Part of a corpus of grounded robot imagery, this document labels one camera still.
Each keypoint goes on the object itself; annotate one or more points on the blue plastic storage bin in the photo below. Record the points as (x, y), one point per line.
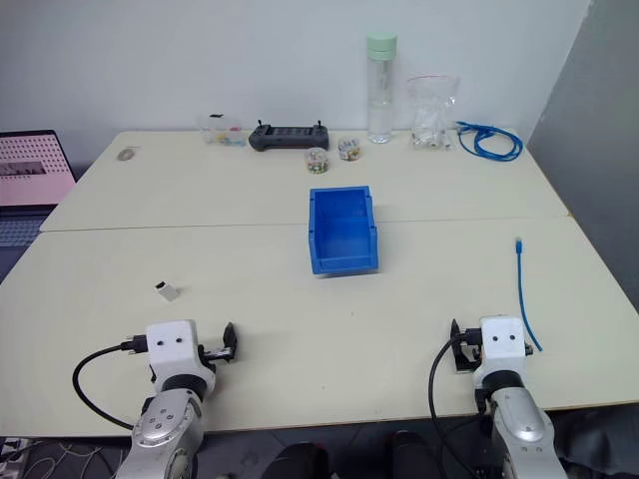
(343, 234)

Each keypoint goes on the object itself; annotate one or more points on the clear zip bag with parts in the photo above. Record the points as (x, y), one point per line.
(433, 120)

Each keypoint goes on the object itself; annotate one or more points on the small grey round disc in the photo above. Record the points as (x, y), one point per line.
(126, 154)

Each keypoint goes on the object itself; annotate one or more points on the dark rounded shape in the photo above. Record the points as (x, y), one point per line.
(297, 461)
(414, 456)

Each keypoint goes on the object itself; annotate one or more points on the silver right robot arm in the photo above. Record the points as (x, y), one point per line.
(519, 419)

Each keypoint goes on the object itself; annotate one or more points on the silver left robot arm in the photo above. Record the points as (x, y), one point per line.
(167, 424)

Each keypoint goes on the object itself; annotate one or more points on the small jar of coloured beads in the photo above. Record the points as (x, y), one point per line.
(349, 149)
(315, 161)

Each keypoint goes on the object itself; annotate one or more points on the small grey connector piece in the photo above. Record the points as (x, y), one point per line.
(168, 291)

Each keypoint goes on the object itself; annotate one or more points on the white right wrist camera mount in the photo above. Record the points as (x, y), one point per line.
(501, 344)

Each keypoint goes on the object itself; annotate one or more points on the open laptop with pink screen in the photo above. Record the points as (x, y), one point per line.
(30, 174)

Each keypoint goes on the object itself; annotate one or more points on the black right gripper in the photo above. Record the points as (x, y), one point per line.
(473, 346)

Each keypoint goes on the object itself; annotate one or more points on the black handheld controller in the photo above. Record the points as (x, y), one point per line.
(289, 139)

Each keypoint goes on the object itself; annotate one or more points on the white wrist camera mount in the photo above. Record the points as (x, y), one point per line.
(172, 349)
(501, 344)

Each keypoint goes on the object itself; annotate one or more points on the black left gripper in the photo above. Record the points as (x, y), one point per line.
(215, 354)

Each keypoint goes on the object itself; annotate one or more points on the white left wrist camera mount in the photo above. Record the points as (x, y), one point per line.
(172, 349)

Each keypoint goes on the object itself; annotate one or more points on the clear bottle with green cap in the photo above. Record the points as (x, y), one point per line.
(381, 95)

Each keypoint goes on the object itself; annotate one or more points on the clear plastic box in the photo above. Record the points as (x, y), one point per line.
(222, 131)

